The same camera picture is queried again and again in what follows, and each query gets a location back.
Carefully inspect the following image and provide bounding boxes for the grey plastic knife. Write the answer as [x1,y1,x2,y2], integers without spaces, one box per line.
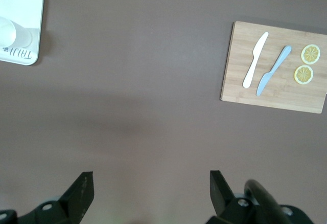
[256,45,292,97]

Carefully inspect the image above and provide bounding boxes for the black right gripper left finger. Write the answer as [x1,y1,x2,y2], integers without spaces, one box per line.
[17,171,95,224]

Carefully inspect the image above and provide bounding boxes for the yellow lemon slice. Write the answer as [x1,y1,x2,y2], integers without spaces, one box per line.
[300,44,321,65]
[293,64,314,85]

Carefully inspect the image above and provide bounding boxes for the white bear print tray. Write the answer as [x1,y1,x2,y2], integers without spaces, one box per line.
[0,0,44,66]

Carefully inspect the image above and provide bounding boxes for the white plastic knife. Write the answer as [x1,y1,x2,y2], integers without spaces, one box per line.
[242,31,269,89]

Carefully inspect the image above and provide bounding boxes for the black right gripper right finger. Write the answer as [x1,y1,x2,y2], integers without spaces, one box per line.
[205,170,256,224]

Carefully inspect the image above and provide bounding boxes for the bamboo cutting board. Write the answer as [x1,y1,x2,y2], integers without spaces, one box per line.
[220,20,327,114]

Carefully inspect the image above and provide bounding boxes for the white plastic cup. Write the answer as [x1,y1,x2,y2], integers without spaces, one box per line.
[0,16,33,49]

